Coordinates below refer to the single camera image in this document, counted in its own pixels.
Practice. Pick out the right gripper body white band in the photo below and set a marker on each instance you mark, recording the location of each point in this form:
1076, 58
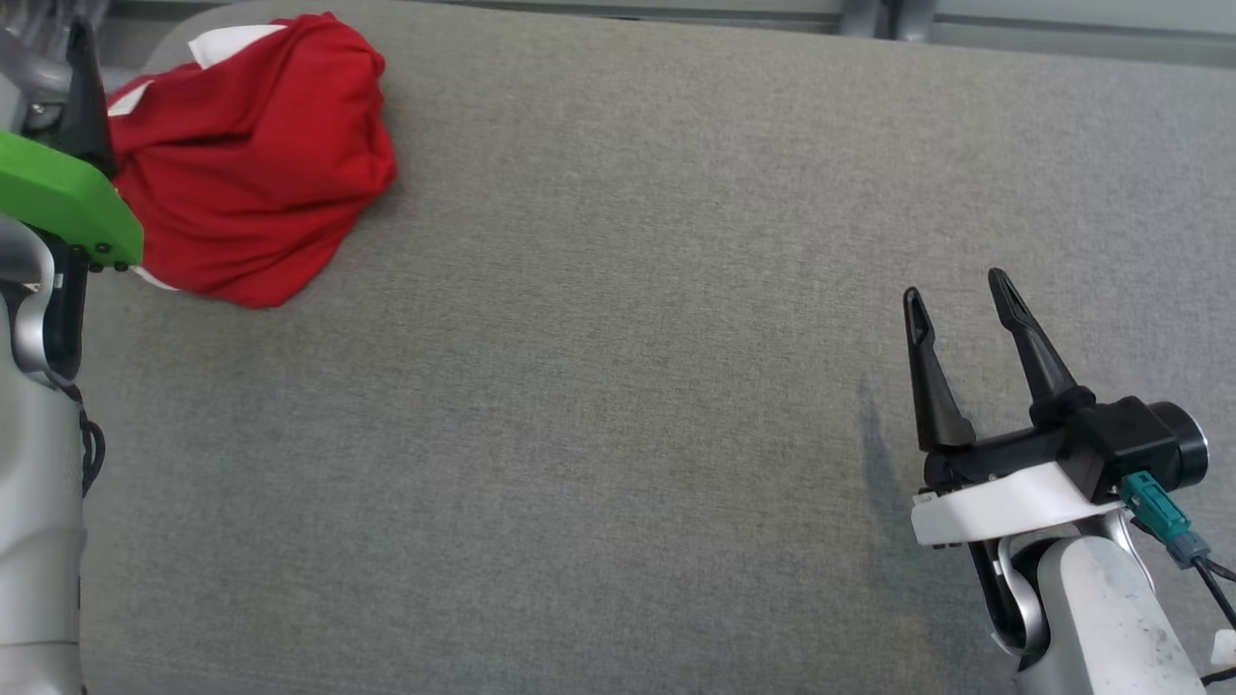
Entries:
1004, 502

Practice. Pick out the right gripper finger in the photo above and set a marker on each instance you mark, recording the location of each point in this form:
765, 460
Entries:
1043, 367
932, 396

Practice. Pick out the grey fabric sofa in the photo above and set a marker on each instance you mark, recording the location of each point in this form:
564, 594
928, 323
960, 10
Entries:
628, 386

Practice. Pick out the grey wall base rail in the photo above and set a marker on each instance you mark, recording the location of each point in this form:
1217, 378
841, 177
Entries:
1062, 34

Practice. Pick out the grey metal post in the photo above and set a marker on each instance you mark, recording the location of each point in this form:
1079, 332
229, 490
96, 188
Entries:
859, 14
915, 14

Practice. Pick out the red T-shirt white sleeves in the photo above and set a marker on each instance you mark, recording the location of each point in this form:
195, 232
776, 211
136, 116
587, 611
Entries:
251, 174

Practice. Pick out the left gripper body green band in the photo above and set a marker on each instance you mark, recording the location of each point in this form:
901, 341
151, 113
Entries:
68, 198

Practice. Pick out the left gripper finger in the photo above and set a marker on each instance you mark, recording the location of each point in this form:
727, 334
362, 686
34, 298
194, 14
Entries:
87, 116

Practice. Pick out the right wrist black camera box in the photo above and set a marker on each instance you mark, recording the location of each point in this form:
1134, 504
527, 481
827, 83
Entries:
1130, 434

